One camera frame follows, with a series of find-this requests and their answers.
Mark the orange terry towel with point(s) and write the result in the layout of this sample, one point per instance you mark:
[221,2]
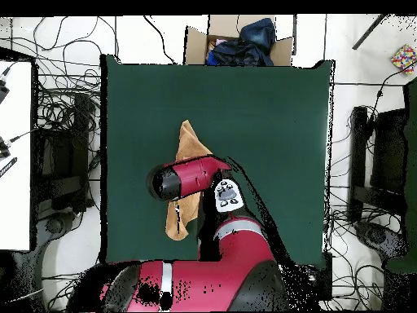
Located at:
[190,143]

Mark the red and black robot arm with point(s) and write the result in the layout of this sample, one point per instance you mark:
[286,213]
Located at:
[202,283]

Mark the colourful patterned item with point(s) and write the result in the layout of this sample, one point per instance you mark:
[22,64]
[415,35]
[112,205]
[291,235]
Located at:
[404,58]

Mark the dark green table cloth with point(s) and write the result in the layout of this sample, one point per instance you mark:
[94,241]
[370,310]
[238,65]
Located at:
[146,114]

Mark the navy blue garment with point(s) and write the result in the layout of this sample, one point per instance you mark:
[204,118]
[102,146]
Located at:
[237,55]

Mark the brown cardboard box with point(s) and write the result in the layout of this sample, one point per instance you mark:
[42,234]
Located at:
[195,45]

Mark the black equipment stand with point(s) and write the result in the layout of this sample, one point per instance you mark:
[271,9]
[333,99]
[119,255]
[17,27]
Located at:
[65,156]
[387,153]

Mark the blue jeans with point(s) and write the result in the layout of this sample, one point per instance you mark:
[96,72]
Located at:
[260,32]

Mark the grey caster chair base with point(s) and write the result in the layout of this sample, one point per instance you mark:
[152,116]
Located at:
[53,225]
[376,235]

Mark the white table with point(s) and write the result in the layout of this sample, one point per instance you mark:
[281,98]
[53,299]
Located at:
[16,195]

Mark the dark green covered furniture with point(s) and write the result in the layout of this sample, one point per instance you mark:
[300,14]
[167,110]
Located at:
[411,163]

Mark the black rod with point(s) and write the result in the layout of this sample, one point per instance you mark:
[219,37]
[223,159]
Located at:
[369,32]

